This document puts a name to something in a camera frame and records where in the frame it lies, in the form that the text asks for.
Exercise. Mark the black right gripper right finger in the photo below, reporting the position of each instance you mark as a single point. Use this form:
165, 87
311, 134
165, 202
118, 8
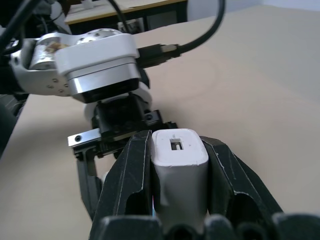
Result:
232, 175

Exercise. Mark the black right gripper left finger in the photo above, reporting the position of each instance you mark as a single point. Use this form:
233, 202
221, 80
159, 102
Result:
125, 175

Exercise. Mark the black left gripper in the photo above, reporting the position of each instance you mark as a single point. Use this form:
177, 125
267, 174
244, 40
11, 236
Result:
120, 120

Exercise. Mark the white charger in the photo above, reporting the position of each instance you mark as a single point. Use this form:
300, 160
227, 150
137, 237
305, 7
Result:
178, 172

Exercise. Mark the black robot body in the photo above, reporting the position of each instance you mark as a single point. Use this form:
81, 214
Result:
7, 120

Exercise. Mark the wooden desk with dark frame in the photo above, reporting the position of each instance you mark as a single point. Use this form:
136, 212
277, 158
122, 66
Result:
150, 5

